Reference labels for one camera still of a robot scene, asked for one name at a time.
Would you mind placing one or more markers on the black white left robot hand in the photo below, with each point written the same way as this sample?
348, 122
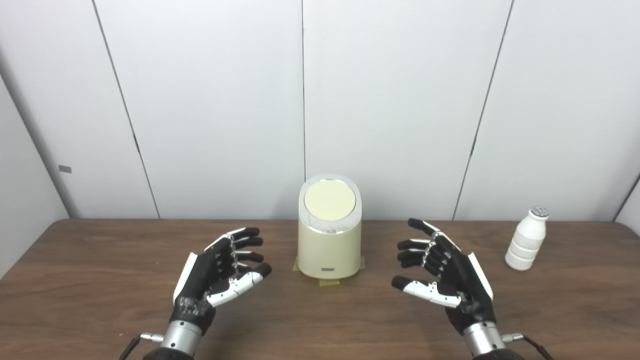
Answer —
200, 280

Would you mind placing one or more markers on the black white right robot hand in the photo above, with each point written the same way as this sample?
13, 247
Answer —
465, 285

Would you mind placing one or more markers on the small white plastic bottle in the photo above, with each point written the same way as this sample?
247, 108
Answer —
525, 242

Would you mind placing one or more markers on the cream-colored bin with lid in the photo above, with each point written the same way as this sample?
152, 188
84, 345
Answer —
329, 245

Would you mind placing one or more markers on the small grey wall tag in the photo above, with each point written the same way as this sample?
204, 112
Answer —
65, 169

